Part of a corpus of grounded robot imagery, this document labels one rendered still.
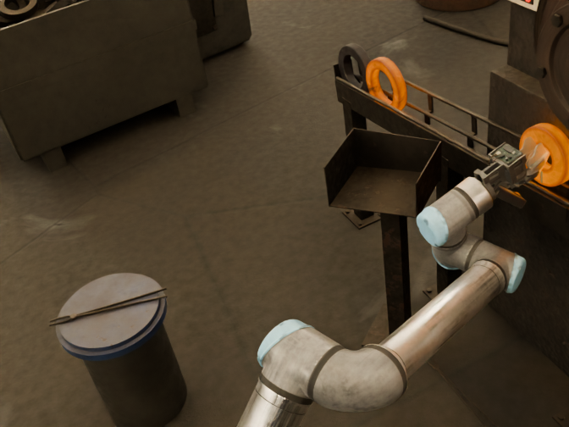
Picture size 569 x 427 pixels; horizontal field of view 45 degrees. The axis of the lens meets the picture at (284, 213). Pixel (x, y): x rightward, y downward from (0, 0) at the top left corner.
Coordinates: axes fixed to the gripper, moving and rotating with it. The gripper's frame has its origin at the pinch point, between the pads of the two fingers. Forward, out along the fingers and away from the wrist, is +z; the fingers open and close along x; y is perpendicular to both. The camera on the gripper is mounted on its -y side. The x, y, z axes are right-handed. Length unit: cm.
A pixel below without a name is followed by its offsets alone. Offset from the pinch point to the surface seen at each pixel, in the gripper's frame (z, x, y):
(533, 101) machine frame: 6.9, 11.0, 4.5
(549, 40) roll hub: -2.4, -10.1, 38.1
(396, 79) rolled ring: -3, 62, -5
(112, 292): -112, 59, -5
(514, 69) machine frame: 12.2, 23.5, 5.4
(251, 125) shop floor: -30, 185, -71
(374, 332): -53, 35, -66
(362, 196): -37, 34, -9
